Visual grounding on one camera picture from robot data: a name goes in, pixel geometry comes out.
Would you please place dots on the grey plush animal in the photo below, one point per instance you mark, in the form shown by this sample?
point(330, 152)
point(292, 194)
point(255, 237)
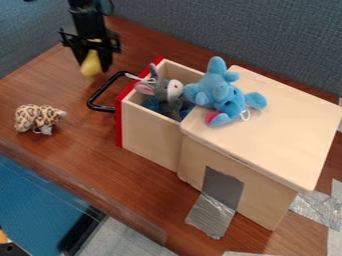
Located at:
point(167, 95)

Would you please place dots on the leopard spotted plush animal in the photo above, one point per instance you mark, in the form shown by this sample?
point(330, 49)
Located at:
point(35, 116)

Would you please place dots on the blue plush animal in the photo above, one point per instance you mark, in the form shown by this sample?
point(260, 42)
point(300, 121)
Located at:
point(220, 95)

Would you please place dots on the cabinet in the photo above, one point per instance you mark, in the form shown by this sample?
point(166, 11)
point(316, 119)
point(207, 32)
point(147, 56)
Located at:
point(271, 133)

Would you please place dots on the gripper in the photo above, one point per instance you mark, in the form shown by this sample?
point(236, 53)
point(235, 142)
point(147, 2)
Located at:
point(80, 41)

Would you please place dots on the grey tape strip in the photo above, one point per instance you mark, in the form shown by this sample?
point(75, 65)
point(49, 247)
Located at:
point(218, 203)
point(320, 206)

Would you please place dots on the drawer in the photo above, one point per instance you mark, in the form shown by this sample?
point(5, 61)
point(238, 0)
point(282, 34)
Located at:
point(149, 133)

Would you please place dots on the yellow toy banana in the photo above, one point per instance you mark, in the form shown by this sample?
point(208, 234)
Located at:
point(91, 65)

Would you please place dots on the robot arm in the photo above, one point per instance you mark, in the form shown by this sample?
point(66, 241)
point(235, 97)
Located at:
point(87, 15)

